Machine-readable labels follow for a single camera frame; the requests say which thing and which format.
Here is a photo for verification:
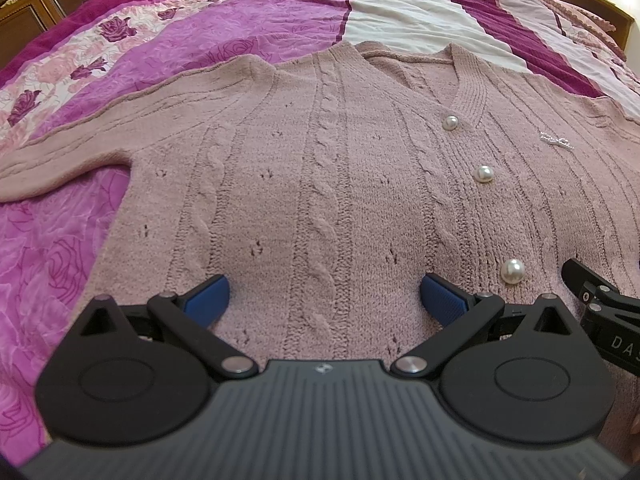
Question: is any pink cable knit cardigan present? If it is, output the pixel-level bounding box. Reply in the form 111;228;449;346
0;40;640;461

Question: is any pink crochet pillow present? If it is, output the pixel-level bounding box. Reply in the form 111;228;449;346
540;0;627;62

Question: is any purple floral striped bedspread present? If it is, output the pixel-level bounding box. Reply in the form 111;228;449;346
1;0;639;464

